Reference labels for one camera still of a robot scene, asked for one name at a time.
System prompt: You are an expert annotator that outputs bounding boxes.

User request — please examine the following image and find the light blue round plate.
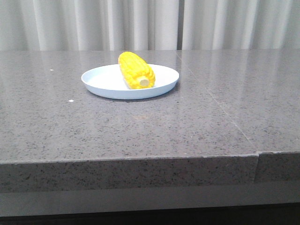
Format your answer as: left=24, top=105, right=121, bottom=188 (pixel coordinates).
left=81, top=64, right=180, bottom=100

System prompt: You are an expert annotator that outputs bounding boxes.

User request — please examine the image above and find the yellow corn cob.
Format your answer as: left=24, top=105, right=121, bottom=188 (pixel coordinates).
left=118, top=52, right=156, bottom=90

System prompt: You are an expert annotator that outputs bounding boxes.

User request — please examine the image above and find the white pleated curtain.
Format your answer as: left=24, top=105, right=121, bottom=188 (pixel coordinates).
left=0, top=0, right=300, bottom=51

